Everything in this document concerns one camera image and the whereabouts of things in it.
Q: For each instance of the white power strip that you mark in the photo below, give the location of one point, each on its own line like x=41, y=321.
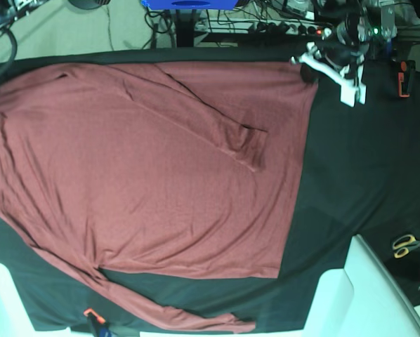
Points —
x=250, y=26

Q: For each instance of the orange black clamp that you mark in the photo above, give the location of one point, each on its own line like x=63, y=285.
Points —
x=98, y=325
x=406, y=78

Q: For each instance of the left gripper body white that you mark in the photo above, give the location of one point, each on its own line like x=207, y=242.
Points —
x=342, y=66

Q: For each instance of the black table stand post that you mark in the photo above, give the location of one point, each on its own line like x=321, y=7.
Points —
x=185, y=21

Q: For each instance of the orange black clamp bottom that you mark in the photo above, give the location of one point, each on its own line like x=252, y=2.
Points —
x=98, y=325

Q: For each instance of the blue box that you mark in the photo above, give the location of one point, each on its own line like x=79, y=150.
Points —
x=189, y=4

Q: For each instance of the red long-sleeve T-shirt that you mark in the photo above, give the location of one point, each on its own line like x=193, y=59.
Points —
x=187, y=169

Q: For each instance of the orange black clamp right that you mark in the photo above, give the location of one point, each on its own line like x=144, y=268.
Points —
x=406, y=78

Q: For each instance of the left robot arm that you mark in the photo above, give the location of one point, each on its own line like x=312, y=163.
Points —
x=358, y=26

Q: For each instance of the yellow-handled scissors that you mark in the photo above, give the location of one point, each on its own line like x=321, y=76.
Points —
x=404, y=245

